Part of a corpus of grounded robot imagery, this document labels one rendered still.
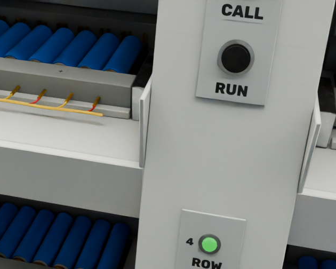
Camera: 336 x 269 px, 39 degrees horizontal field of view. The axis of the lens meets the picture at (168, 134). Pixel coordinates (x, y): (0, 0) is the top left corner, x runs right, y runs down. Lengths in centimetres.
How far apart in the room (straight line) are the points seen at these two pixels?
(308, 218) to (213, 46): 12
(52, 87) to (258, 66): 16
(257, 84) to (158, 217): 11
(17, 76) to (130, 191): 12
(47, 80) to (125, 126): 7
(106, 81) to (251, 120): 11
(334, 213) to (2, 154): 21
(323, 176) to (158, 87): 12
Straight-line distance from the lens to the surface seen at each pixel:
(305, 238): 32
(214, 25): 27
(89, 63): 37
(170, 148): 28
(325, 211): 30
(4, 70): 36
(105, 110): 34
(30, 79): 36
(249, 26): 26
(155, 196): 30
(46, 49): 40
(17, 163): 33
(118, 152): 31
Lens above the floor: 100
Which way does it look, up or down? 18 degrees down
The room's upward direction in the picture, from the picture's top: 6 degrees clockwise
